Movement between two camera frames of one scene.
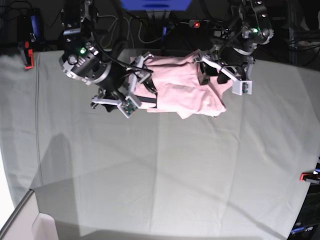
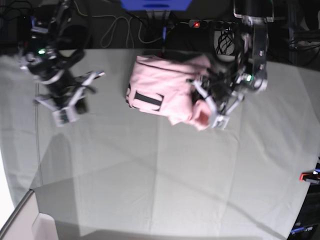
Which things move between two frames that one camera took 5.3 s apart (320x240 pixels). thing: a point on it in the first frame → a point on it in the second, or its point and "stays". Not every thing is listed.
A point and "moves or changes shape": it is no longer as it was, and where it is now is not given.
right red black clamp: x=313 y=177 stays
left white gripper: x=129 y=104 → x=64 y=115
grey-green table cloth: x=235 y=175 stays
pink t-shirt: x=172 y=84 moves or changes shape
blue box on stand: x=180 y=5 stays
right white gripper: x=224 y=75 → x=218 y=121
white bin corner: x=26 y=223 stays
